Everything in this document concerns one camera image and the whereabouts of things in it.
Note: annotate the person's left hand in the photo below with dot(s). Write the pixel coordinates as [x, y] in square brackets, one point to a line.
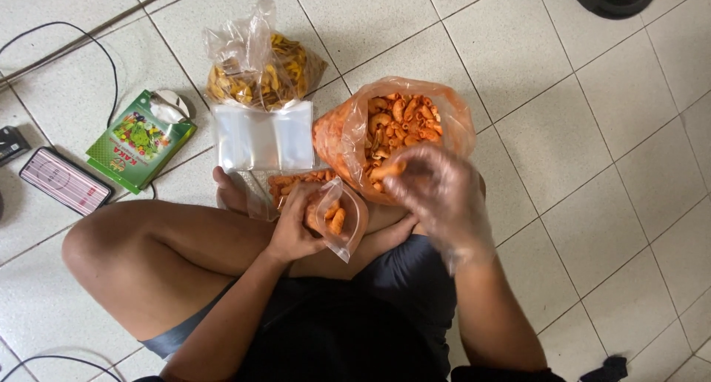
[293, 229]

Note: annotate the person's right hand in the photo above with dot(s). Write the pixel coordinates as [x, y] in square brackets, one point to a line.
[447, 204]

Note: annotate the person's right fingers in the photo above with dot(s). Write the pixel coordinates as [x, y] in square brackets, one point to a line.
[414, 171]

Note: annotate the handful of orange macaroni snacks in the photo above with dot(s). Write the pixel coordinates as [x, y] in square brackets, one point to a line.
[387, 171]

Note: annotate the small clear zip bag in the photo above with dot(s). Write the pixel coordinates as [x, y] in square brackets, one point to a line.
[349, 226]

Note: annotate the large bag of orange macaroni snacks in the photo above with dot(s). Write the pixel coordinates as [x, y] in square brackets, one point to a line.
[355, 132]

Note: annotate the orange snacks in zip bag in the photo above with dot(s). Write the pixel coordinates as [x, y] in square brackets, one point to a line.
[336, 218]

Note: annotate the filled clear bag of orange snacks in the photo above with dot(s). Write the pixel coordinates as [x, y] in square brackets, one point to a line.
[283, 185]

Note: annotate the stack of empty clear bags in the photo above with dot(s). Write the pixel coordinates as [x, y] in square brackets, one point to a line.
[261, 137]

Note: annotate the person's dark shorts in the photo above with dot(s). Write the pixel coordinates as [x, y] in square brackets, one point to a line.
[355, 326]

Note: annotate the clear bag of yellow chips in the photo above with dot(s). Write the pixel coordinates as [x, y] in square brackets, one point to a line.
[261, 76]

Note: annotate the person's bare legs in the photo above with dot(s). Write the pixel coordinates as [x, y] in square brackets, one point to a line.
[166, 260]

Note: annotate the green cardboard box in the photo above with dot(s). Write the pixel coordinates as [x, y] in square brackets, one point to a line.
[139, 143]

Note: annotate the black cloth piece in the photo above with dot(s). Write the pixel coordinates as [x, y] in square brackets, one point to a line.
[608, 371]

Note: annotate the smartphone with pink striped screen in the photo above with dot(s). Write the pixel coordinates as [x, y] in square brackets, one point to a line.
[65, 181]

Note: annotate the small black device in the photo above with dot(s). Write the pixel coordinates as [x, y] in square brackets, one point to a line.
[11, 144]

